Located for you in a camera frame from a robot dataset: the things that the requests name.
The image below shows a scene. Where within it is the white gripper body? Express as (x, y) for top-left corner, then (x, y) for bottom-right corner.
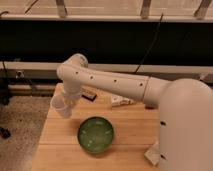
(50, 94), (76, 118)

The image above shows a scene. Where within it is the black object on floor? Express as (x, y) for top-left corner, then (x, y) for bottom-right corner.
(0, 127), (11, 139)

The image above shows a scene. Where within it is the black hanging cable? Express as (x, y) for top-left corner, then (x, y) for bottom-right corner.
(133, 13), (165, 75)

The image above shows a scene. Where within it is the white object at table edge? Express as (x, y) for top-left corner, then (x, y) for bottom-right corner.
(144, 142), (160, 166)

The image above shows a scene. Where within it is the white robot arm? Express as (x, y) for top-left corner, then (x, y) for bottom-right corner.
(51, 54), (213, 171)

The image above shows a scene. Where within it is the dark brown rectangular block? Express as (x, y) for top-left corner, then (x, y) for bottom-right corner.
(82, 90), (97, 101)

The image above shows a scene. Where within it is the green bowl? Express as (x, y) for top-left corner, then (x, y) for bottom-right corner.
(77, 116), (114, 154)

